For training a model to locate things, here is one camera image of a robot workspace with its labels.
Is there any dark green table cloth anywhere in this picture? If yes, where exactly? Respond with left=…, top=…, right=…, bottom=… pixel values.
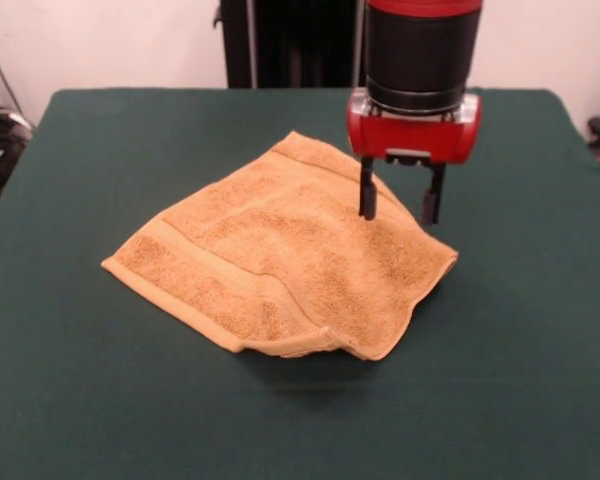
left=0, top=87, right=600, bottom=480

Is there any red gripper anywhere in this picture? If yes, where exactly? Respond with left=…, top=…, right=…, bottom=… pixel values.
left=346, top=89, right=483, bottom=226

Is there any grey cable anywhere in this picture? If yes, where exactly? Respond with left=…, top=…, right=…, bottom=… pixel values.
left=0, top=38, right=37, bottom=135

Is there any tan terry towel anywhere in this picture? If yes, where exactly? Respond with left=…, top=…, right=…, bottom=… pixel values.
left=100, top=129, right=460, bottom=362

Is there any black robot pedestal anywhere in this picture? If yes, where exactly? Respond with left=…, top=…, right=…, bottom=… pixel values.
left=212, top=0, right=369, bottom=90

